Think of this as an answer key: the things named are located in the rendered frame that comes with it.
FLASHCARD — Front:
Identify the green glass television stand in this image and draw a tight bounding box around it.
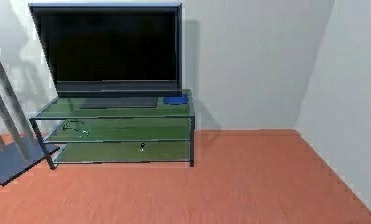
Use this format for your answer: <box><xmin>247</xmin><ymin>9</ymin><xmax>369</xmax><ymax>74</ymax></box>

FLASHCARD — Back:
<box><xmin>29</xmin><ymin>89</ymin><xmax>197</xmax><ymax>171</ymax></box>

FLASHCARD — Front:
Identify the black flat screen television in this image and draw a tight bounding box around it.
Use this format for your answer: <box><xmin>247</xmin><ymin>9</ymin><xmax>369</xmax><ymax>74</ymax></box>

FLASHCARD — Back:
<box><xmin>28</xmin><ymin>3</ymin><xmax>184</xmax><ymax>110</ymax></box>

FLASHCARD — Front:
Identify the blue flat box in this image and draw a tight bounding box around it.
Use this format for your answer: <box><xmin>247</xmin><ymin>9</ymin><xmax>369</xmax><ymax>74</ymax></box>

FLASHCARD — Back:
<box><xmin>163</xmin><ymin>94</ymin><xmax>189</xmax><ymax>106</ymax></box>

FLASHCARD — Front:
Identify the grey metal floor stand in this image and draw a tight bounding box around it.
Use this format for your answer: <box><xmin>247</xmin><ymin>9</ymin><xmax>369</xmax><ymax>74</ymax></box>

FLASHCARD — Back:
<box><xmin>0</xmin><ymin>45</ymin><xmax>61</xmax><ymax>187</ymax></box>

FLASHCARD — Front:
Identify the thin black wire object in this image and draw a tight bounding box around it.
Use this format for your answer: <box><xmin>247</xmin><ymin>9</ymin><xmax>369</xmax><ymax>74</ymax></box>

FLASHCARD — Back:
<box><xmin>62</xmin><ymin>119</ymin><xmax>91</xmax><ymax>138</ymax></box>

